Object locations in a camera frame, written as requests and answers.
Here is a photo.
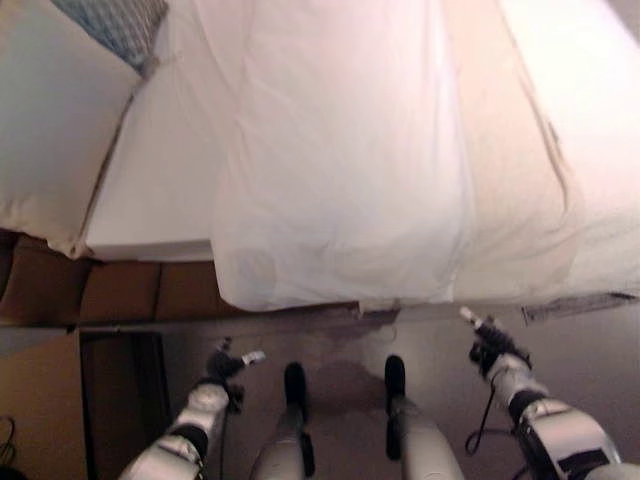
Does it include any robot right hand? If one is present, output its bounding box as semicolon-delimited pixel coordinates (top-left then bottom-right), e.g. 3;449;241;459
458;306;531;377

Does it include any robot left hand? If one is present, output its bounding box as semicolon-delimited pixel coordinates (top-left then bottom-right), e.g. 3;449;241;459
207;337;267;387

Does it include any silver robot left leg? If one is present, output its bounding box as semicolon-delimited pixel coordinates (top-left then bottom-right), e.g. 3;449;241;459
248;361;317;480

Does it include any silver robot leg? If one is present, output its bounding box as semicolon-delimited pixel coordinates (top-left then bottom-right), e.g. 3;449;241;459
383;354;467;480
248;361;317;480

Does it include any silver robot right leg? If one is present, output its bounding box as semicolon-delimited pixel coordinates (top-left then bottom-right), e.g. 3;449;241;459
383;354;467;480

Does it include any brown wooden nightstand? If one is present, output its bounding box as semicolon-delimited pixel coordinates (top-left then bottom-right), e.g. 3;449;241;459
0;327;174;480

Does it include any white mattress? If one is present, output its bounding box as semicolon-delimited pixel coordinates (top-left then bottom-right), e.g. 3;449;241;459
82;0;241;262

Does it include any white duvet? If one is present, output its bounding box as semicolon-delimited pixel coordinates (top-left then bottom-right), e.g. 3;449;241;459
192;0;640;307

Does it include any white pillow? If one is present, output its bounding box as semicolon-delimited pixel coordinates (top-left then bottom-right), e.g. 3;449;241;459
0;0;144;259

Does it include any blue patterned cushion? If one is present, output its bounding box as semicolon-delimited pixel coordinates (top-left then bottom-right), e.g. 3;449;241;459
51;0;170;77

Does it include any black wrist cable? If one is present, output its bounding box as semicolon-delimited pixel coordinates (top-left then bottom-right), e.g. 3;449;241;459
464;379;521;456

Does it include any brown wooden bed frame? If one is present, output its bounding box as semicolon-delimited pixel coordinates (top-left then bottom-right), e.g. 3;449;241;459
0;228;640;333

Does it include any black floor cable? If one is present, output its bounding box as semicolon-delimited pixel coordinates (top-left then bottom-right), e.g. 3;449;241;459
0;415;21;464

